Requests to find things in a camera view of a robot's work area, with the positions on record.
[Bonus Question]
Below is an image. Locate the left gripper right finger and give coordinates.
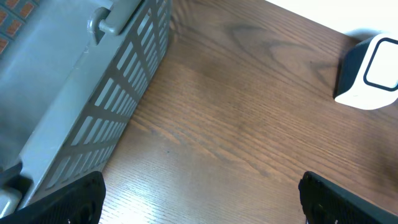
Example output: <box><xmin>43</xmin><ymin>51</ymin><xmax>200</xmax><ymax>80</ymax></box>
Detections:
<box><xmin>298</xmin><ymin>171</ymin><xmax>397</xmax><ymax>224</ymax></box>

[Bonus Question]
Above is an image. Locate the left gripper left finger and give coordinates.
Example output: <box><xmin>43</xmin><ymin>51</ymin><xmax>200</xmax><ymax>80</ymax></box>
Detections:
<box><xmin>1</xmin><ymin>171</ymin><xmax>106</xmax><ymax>224</ymax></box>

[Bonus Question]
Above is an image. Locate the grey plastic mesh basket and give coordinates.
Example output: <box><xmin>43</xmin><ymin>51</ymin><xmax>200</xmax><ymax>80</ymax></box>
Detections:
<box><xmin>1</xmin><ymin>0</ymin><xmax>172</xmax><ymax>217</ymax></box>

